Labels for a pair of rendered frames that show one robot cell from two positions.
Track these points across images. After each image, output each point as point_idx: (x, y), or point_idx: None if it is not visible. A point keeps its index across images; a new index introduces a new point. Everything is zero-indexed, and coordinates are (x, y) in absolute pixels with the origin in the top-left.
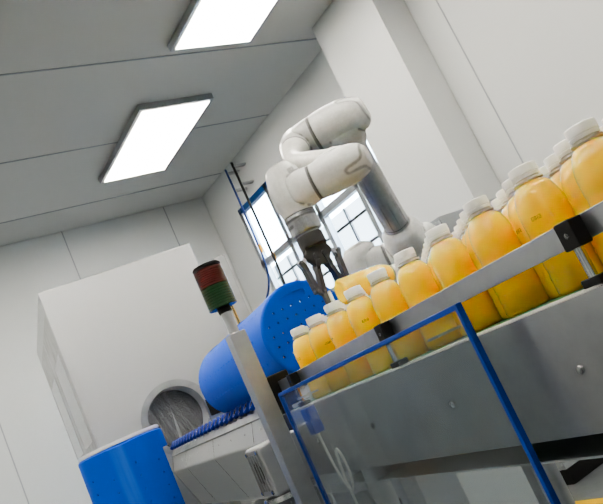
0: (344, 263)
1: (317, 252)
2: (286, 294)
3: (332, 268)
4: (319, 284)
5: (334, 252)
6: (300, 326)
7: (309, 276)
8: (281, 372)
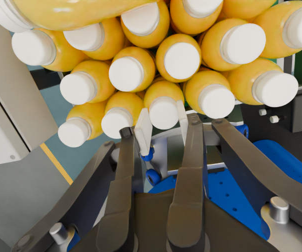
0: (78, 176)
1: (170, 239)
2: None
3: (133, 166)
4: (205, 148)
5: (63, 239)
6: None
7: (254, 147)
8: None
